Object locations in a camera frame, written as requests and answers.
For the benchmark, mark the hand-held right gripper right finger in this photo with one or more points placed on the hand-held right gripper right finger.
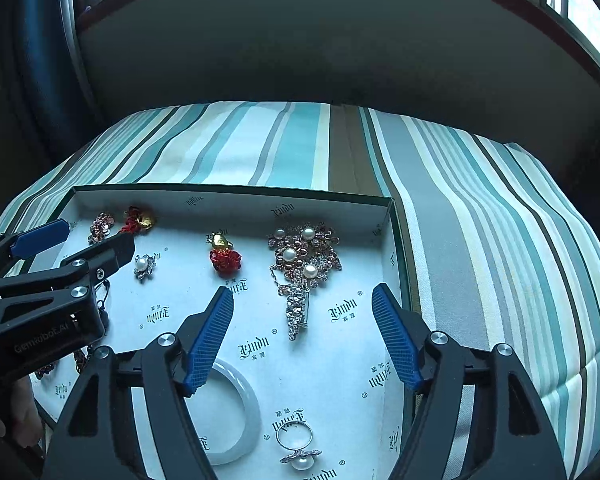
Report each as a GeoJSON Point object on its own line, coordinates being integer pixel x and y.
{"type": "Point", "coordinates": [395, 340]}

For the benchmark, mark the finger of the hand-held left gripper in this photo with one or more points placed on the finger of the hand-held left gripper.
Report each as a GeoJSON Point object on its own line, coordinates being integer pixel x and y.
{"type": "Point", "coordinates": [110, 255]}
{"type": "Point", "coordinates": [40, 237]}

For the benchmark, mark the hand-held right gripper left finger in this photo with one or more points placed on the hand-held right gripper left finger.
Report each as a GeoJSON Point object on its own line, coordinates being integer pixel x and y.
{"type": "Point", "coordinates": [210, 340]}

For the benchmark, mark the pink flower brooch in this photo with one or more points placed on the pink flower brooch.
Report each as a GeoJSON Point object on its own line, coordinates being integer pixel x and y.
{"type": "Point", "coordinates": [101, 227]}

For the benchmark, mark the small pearl flower brooch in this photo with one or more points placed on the small pearl flower brooch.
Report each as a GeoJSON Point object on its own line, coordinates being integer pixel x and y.
{"type": "Point", "coordinates": [142, 263]}

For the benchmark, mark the red knot gold charm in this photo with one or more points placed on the red knot gold charm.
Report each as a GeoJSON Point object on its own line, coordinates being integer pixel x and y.
{"type": "Point", "coordinates": [225, 259]}
{"type": "Point", "coordinates": [142, 220]}

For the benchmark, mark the dark green printed box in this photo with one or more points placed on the dark green printed box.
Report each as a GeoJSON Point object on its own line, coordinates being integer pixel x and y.
{"type": "Point", "coordinates": [340, 350]}

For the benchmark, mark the pale jade bangle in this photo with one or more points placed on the pale jade bangle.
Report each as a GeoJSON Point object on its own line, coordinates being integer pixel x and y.
{"type": "Point", "coordinates": [251, 410]}

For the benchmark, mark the rose gold pearl brooch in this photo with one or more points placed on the rose gold pearl brooch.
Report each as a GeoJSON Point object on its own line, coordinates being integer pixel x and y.
{"type": "Point", "coordinates": [289, 254]}

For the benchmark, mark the crystal flower brooch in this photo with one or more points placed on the crystal flower brooch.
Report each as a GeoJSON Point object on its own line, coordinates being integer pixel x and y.
{"type": "Point", "coordinates": [325, 235]}

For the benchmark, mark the person's left hand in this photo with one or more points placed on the person's left hand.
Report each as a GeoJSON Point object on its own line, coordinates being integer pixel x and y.
{"type": "Point", "coordinates": [22, 410]}

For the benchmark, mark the striped bed sheet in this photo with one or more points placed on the striped bed sheet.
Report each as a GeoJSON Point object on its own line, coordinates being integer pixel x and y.
{"type": "Point", "coordinates": [480, 235]}

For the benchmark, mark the dark blue curtain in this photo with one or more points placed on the dark blue curtain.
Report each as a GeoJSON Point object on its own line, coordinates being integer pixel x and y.
{"type": "Point", "coordinates": [45, 35]}

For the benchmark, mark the window with dark frame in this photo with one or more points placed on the window with dark frame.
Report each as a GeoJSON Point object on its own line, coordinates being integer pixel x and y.
{"type": "Point", "coordinates": [587, 15]}

